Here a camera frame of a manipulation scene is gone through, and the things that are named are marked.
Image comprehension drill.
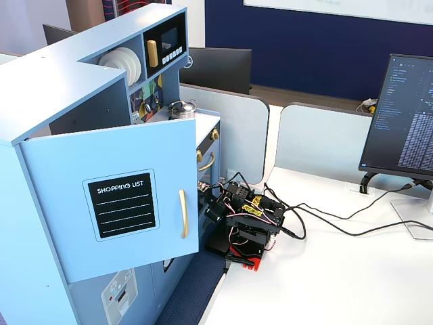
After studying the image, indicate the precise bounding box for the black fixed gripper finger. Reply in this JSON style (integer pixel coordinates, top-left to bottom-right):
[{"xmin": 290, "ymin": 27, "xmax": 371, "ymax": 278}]
[{"xmin": 202, "ymin": 210, "xmax": 221, "ymax": 234}]

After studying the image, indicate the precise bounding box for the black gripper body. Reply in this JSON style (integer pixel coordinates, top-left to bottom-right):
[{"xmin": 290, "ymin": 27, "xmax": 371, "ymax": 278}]
[{"xmin": 204, "ymin": 185, "xmax": 231, "ymax": 225}]

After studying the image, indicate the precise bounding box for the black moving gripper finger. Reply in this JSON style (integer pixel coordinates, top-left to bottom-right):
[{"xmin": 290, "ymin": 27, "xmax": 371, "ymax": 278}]
[{"xmin": 199, "ymin": 189, "xmax": 212, "ymax": 213}]

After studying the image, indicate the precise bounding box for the blue door with shopping list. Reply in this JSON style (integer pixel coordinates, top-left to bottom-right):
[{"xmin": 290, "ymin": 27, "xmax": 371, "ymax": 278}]
[{"xmin": 18, "ymin": 116, "xmax": 200, "ymax": 284}]

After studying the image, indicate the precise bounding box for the red robot base clamp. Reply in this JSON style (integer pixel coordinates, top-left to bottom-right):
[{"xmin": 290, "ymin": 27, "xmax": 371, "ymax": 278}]
[{"xmin": 224, "ymin": 244, "xmax": 265, "ymax": 272}]

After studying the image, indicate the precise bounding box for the black toy microwave door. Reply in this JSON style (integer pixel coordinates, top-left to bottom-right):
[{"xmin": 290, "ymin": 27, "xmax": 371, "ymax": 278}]
[{"xmin": 142, "ymin": 12, "xmax": 187, "ymax": 77}]

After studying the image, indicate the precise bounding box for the blue toy kitchen cabinet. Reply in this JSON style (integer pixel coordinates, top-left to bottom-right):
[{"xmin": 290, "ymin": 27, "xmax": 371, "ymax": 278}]
[{"xmin": 0, "ymin": 3, "xmax": 223, "ymax": 325}]

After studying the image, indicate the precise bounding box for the dark monitor behind cabinet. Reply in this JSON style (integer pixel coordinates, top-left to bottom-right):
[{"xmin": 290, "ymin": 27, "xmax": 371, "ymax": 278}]
[{"xmin": 42, "ymin": 23, "xmax": 79, "ymax": 46}]

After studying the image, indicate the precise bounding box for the grey desk divider panel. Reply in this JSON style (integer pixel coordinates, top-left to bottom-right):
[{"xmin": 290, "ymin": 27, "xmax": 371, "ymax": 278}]
[
  {"xmin": 274, "ymin": 102, "xmax": 375, "ymax": 176},
  {"xmin": 179, "ymin": 82, "xmax": 271, "ymax": 186}
]

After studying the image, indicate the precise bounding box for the dark blue textured mat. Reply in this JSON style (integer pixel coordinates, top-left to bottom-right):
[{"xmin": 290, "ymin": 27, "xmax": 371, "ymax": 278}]
[{"xmin": 161, "ymin": 246, "xmax": 228, "ymax": 325}]

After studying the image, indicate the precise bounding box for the silver toy pot with lid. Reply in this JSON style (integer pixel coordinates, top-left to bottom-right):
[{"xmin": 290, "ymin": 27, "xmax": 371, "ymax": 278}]
[{"xmin": 167, "ymin": 98, "xmax": 198, "ymax": 120}]

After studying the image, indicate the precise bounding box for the black monitor seen from behind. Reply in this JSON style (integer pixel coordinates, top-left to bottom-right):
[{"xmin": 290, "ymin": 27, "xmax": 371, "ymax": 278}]
[{"xmin": 179, "ymin": 47, "xmax": 253, "ymax": 95}]

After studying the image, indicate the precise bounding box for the white toy plate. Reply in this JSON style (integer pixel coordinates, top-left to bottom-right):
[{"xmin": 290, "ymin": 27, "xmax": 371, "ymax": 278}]
[
  {"xmin": 98, "ymin": 50, "xmax": 131, "ymax": 72},
  {"xmin": 125, "ymin": 46, "xmax": 142, "ymax": 84}
]

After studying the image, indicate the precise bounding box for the white plates stack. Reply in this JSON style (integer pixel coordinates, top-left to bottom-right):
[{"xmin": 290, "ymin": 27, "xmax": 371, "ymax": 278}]
[{"xmin": 113, "ymin": 47, "xmax": 139, "ymax": 85}]

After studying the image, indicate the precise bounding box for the silver monitor stand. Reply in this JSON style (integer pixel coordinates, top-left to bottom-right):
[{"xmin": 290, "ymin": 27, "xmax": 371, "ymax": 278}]
[{"xmin": 390, "ymin": 188, "xmax": 433, "ymax": 242}]

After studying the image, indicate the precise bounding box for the monitor showing code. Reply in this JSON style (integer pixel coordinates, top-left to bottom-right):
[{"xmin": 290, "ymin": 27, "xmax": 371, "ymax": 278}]
[{"xmin": 358, "ymin": 53, "xmax": 433, "ymax": 181}]

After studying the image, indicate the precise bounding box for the long gold door handle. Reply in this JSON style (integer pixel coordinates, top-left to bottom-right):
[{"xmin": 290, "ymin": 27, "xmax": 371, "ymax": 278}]
[{"xmin": 178, "ymin": 188, "xmax": 189, "ymax": 240}]

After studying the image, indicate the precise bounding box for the curved gold oven handle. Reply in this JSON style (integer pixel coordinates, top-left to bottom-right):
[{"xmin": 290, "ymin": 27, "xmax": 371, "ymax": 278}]
[{"xmin": 198, "ymin": 152, "xmax": 216, "ymax": 173}]

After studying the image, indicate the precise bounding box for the black cable to monitor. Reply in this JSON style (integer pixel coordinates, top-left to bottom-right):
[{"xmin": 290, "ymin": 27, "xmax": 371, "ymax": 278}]
[{"xmin": 263, "ymin": 181, "xmax": 424, "ymax": 240}]

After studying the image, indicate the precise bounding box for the black cable bracket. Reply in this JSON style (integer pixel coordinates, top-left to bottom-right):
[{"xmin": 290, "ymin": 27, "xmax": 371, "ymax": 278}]
[{"xmin": 359, "ymin": 171, "xmax": 379, "ymax": 195}]

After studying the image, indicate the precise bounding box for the gold microwave handle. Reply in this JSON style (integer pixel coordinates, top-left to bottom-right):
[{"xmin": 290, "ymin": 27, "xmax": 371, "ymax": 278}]
[{"xmin": 145, "ymin": 39, "xmax": 160, "ymax": 68}]

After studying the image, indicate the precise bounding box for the long black power cable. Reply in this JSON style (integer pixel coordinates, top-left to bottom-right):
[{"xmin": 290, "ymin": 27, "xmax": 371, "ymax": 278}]
[{"xmin": 280, "ymin": 202, "xmax": 433, "ymax": 240}]

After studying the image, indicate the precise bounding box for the yellow and white cable bundle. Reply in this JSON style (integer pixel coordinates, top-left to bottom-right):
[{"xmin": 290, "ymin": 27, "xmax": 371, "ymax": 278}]
[{"xmin": 356, "ymin": 97, "xmax": 378, "ymax": 115}]

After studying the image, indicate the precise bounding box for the white wall board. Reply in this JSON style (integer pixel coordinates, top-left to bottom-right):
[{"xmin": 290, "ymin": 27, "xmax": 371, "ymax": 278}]
[{"xmin": 242, "ymin": 0, "xmax": 433, "ymax": 26}]

